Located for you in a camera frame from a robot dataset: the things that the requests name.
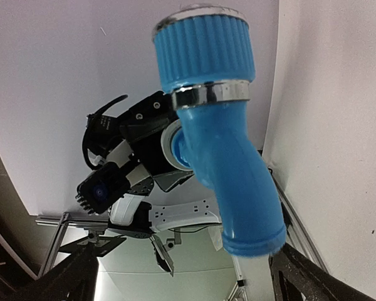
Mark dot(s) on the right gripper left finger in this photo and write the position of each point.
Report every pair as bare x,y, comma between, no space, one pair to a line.
72,279

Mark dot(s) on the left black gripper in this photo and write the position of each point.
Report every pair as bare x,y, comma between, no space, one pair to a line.
142,126

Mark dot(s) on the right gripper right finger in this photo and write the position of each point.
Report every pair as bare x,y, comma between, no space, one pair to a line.
294,277

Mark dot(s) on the white plastic pipe fitting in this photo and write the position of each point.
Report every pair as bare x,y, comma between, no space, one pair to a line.
171,138

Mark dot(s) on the blue water faucet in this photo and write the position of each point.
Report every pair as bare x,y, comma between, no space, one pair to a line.
205,62

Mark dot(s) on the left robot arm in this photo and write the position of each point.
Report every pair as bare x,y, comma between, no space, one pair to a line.
137,176

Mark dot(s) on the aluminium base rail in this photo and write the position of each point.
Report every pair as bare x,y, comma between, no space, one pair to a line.
256,277

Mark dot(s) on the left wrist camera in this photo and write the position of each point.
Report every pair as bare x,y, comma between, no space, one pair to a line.
103,187

